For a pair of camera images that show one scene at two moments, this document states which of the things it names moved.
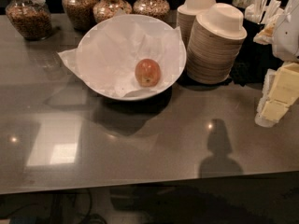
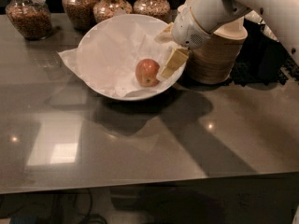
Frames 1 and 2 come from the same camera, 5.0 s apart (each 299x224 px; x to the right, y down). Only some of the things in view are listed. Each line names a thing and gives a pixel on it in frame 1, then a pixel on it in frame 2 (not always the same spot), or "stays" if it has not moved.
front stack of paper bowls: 214,42 stays
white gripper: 287,36 to 186,29
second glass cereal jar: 78,4 stays
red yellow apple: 147,73 stays
